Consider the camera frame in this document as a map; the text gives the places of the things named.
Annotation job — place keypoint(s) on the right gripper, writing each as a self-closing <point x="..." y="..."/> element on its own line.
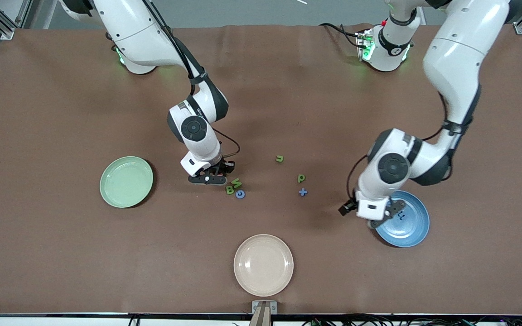
<point x="220" y="167"/>

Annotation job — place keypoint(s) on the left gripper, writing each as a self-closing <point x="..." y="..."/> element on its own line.
<point x="348" y="207"/>

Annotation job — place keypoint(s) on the green foam letter W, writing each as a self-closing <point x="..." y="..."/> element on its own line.
<point x="237" y="184"/>

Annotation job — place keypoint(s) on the green foam letter B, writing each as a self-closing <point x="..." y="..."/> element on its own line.
<point x="228" y="190"/>

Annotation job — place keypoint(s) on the blue foam letter G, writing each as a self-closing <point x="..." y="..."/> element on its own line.
<point x="237" y="194"/>

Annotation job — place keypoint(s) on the blue foam letter x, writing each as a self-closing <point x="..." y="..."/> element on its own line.
<point x="303" y="192"/>

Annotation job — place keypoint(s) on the blue foam letter m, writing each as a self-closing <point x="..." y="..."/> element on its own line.
<point x="401" y="217"/>

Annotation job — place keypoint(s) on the green foam letter p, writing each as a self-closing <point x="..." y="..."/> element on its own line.
<point x="299" y="179"/>

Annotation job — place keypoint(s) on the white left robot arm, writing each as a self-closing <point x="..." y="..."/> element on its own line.
<point x="456" y="59"/>

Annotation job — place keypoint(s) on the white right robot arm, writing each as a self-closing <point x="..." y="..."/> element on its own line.
<point x="138" y="31"/>

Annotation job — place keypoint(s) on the blue plate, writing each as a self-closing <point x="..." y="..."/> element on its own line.
<point x="413" y="232"/>

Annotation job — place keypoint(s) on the beige plate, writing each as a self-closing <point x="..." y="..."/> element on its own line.
<point x="263" y="265"/>

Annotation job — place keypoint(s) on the light green plate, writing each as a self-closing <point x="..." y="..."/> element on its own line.
<point x="125" y="183"/>

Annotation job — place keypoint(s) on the brown table cover mat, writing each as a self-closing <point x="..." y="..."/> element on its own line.
<point x="61" y="271"/>

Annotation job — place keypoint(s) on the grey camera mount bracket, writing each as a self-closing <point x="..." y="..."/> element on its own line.
<point x="264" y="312"/>

